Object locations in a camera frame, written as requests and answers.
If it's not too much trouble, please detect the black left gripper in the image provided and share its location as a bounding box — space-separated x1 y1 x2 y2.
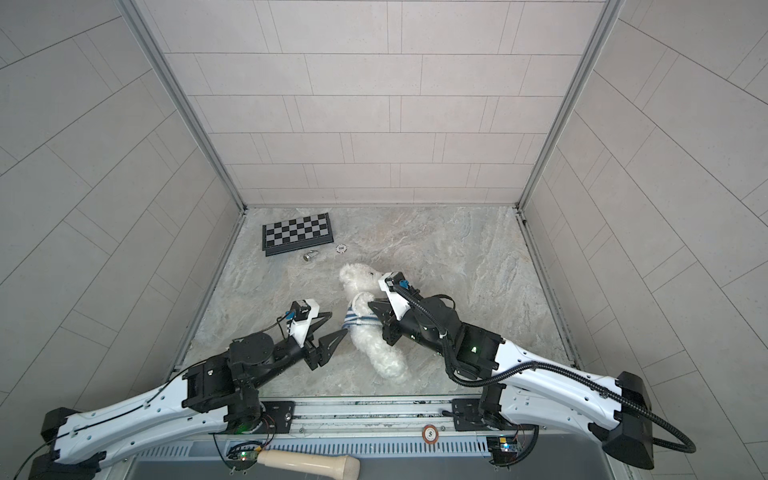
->
246 314 349 392

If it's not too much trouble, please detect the blue white striped knit sweater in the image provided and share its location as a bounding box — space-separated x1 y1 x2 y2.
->
342 302 382 329

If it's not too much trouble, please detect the white plush teddy bear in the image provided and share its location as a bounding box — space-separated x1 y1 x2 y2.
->
339 263 409 383

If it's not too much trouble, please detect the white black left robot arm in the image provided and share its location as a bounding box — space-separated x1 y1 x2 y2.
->
26 312 348 479

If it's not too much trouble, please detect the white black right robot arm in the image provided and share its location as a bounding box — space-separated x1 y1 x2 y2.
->
360 292 655 470

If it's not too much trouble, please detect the small silver metal jar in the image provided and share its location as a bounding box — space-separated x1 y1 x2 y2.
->
302 250 319 262

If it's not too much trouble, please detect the folded black chess board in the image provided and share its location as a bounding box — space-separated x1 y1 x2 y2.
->
262 213 334 257

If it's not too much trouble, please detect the red round sticker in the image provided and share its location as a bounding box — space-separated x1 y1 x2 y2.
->
421 424 439 445

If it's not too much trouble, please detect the left green circuit board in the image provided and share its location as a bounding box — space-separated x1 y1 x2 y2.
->
225 441 264 471

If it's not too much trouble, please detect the green circuit board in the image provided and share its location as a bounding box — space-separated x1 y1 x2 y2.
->
225 441 264 471
486 436 520 467

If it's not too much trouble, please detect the right green circuit board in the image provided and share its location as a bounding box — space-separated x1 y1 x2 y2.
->
486 436 520 467

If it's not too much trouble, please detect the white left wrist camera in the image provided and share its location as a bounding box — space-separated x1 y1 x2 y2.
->
286 299 320 348

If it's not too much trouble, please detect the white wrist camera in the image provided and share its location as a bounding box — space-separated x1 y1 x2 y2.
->
378 272 413 321
286 299 320 348

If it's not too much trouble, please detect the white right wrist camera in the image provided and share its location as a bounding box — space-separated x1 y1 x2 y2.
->
378 272 413 321

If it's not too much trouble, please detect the black corrugated cable conduit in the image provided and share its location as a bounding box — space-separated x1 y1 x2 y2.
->
389 281 697 455

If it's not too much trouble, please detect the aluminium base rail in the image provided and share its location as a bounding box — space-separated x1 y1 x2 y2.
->
116 392 613 463

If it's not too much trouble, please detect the beige wooden handle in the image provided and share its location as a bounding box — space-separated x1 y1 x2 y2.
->
257 450 361 480

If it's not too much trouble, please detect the aluminium corner frame post left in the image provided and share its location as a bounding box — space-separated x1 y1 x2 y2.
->
115 0 247 215

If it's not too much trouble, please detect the aluminium corner frame post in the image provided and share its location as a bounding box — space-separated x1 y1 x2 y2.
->
517 0 623 215
115 0 247 215

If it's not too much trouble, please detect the aluminium corner frame post right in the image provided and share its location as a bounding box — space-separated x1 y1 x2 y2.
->
517 0 623 215

